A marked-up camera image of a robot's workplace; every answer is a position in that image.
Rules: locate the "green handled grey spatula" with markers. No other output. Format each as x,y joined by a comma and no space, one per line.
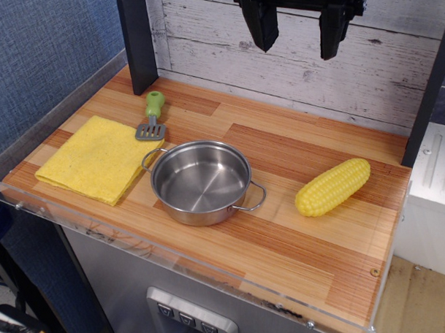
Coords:
152,130

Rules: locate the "silver dispenser button panel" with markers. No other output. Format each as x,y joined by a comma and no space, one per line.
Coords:
172,314

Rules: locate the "white aluminium block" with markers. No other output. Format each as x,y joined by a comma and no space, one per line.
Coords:
421,234

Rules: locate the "yellow plastic corn cob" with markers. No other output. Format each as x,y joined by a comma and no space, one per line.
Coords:
332,188

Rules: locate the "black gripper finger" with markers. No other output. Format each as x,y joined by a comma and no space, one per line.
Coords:
333,23
262,22

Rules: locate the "stainless steel pot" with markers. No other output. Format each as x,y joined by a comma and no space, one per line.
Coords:
202,183

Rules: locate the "yellow folded cloth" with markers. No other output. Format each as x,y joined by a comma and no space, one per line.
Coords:
99,161

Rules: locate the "clear acrylic edge guard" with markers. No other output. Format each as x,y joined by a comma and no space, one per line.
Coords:
241,269

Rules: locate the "black left frame post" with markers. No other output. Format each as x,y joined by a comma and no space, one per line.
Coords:
137,37

